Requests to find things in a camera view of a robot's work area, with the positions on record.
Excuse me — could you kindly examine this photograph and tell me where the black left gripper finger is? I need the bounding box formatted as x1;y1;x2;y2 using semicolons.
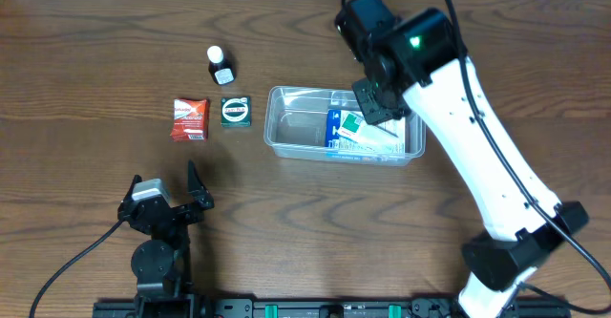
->
124;174;143;202
187;160;209;199

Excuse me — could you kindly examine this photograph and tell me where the white green medicine box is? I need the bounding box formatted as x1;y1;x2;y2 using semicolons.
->
335;110;405;154

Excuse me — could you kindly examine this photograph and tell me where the blue fever patch box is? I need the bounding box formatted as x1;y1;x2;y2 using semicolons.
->
325;109;406;156

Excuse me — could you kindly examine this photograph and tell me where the clear plastic container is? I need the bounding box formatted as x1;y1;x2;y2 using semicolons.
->
263;86;426;166

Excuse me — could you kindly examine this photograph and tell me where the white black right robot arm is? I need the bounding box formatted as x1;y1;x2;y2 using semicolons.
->
335;0;588;317

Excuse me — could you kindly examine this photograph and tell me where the red Panadol box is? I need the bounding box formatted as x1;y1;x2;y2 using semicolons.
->
170;98;209;141

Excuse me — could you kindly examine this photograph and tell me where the green Zam-Buk box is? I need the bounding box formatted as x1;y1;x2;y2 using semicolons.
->
221;96;252;128

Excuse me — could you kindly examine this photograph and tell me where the dark syrup bottle white cap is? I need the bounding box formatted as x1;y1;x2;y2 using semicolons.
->
206;46;235;86

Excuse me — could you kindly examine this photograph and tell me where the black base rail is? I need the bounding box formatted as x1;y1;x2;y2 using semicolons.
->
93;298;572;318

